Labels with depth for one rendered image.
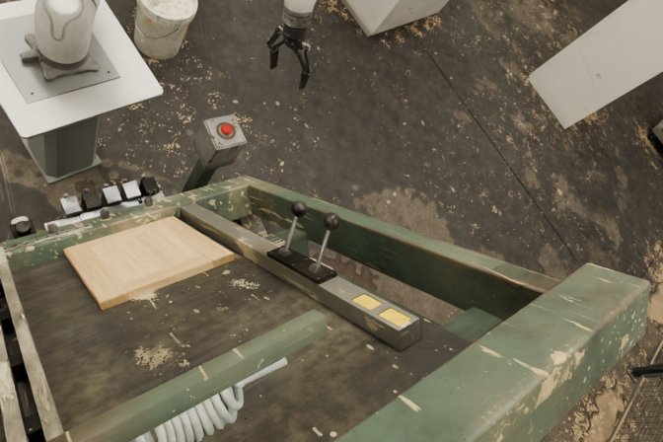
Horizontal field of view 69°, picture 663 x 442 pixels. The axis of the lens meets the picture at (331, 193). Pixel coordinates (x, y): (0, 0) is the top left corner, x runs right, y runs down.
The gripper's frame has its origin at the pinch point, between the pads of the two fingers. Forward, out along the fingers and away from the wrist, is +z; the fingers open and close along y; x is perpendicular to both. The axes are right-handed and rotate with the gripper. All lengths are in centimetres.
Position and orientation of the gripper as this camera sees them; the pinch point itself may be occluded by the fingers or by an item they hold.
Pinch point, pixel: (287, 75)
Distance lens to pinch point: 173.0
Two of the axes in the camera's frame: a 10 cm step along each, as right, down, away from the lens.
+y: 7.6, 5.8, -2.9
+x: 6.1, -5.2, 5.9
